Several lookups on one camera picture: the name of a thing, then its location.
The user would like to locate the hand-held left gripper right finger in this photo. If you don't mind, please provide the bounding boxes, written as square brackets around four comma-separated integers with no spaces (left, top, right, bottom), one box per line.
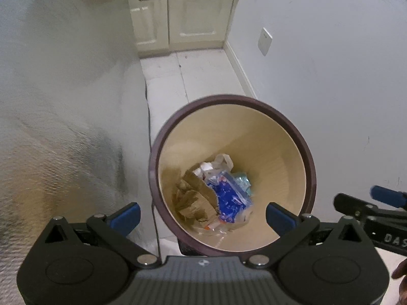
[246,202,376,269]

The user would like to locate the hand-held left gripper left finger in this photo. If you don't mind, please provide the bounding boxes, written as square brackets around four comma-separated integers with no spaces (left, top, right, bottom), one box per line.
[33,202,161,269]

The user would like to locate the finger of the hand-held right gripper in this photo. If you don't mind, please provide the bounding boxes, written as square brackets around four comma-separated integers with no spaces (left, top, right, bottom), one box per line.
[370,185,407,211]
[333,193,384,222]

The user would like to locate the blue printed snack wrapper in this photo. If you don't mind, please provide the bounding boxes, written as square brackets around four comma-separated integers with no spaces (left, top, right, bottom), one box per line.
[205,170,248,224]

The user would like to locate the brown paper bag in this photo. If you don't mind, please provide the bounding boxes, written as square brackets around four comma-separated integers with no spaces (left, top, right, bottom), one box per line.
[173,169,220,223]

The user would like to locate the beige trash bin brown rim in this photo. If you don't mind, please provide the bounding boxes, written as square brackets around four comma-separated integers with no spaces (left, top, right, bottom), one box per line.
[148,95,317,257]

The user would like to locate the person's right hand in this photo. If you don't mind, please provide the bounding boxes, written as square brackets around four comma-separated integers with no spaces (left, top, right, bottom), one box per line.
[392,258,407,305]

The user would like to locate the pale teal plastic packet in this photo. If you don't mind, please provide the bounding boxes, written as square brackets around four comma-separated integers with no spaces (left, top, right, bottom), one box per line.
[234,172,254,197]

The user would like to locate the clear plastic package orange caps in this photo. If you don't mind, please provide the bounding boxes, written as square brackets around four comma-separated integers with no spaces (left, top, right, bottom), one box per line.
[197,219,252,245]

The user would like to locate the white knotted plastic bag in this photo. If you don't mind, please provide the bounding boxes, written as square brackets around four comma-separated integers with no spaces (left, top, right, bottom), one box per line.
[194,153,235,178]

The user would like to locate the silver foil insulation sheet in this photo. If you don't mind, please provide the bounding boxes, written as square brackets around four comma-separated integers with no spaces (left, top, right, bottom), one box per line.
[0,0,161,293]

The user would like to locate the cream floor cabinet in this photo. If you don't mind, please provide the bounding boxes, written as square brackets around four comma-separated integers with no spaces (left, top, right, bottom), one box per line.
[125,0,245,59]

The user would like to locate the thin black floor cable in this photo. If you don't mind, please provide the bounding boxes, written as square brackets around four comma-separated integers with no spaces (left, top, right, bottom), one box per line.
[144,79,162,258]

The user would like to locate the white wall socket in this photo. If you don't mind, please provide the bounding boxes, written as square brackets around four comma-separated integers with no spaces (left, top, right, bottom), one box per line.
[258,27,273,57]

